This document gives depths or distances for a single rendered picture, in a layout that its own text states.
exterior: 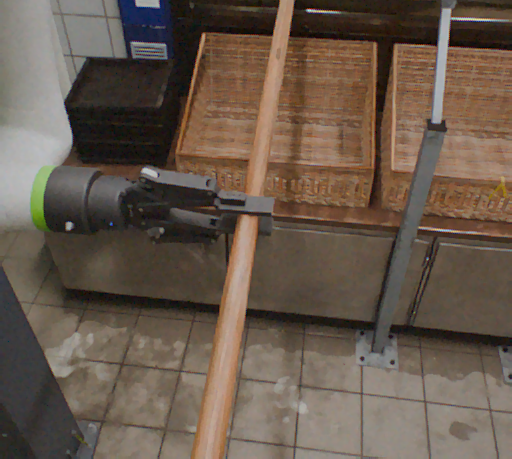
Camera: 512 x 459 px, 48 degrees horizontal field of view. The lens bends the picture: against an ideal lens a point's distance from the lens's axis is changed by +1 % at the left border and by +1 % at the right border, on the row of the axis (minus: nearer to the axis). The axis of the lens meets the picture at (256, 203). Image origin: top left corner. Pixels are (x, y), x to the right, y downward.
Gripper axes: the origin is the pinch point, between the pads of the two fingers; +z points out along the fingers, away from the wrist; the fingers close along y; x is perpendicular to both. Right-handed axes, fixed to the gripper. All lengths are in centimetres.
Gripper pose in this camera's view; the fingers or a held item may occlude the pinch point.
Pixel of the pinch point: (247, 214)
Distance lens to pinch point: 77.0
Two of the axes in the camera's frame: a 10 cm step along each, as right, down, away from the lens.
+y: -0.1, 7.2, 7.0
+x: -1.1, 6.9, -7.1
